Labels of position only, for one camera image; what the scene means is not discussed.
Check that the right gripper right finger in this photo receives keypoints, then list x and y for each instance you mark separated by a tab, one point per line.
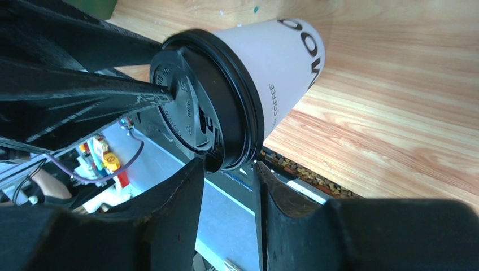
296	233

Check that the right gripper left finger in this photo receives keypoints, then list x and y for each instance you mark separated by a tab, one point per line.
155	230

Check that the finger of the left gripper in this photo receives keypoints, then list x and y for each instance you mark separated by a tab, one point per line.
47	109
58	34

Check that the black plastic cup lid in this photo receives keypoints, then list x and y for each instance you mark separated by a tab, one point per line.
215	113

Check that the white paper cup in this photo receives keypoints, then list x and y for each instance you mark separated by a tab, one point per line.
284	58

